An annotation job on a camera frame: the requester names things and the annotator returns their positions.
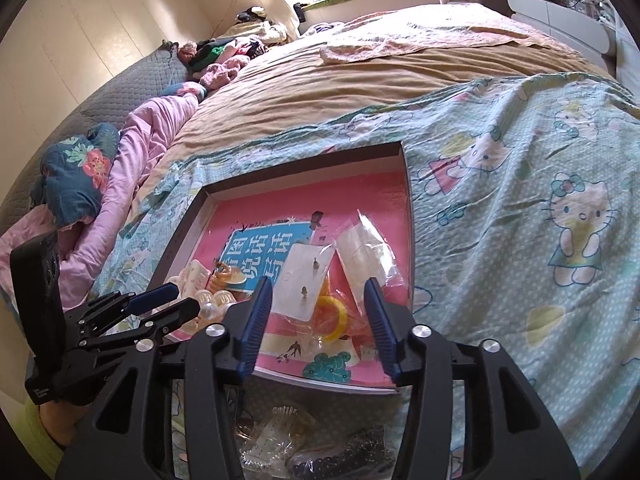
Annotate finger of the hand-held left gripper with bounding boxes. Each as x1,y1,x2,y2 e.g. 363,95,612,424
97,298,201,346
80,282,179,331

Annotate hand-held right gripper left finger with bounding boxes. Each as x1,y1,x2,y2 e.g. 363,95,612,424
55,276,275,480

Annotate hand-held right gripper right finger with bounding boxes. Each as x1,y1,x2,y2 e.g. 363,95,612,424
363,277,581,480

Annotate translucent pearl hair clip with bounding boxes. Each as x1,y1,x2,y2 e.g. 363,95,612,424
182,287,236,333

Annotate white claw hair clip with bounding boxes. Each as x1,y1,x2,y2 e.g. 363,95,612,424
167,259,216,293

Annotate yellow rings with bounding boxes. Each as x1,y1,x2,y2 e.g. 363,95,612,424
305,280,366,346

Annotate earring card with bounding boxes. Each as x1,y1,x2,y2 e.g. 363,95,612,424
270,242,336,323

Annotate clear plastic packet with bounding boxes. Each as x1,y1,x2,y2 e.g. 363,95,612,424
334,210,403,311

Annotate cardboard box with pink inside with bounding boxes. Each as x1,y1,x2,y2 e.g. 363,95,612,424
150,141,417,396

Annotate person's left forearm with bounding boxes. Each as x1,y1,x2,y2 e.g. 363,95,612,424
20,400,96,478

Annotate clear bag of jewelry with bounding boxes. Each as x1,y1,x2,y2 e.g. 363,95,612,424
240,405,321,480

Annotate dark blue floral blanket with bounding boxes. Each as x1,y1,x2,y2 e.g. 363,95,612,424
30,122,121,228

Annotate pink quilt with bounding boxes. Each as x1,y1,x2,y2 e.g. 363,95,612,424
0,92,201,306

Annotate cartoon cat print bedsheet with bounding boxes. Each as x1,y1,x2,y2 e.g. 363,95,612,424
95,72,640,480

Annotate grey quilted headboard cushion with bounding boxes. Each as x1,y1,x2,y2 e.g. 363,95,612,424
0,42,188,221

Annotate brown blanket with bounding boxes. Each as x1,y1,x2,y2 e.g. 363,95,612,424
135,2,616,196

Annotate pile of clothes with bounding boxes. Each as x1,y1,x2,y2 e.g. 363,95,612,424
177,5,288,93

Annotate pink towel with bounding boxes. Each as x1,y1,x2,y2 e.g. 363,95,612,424
320,22,531,66

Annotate white window seat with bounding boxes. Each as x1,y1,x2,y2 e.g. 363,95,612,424
297,0,441,23

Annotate white dresser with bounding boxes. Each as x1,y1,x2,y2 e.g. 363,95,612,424
507,0,618,56

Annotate dark bead bracelet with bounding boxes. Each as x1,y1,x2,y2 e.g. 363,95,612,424
290,427,396,480

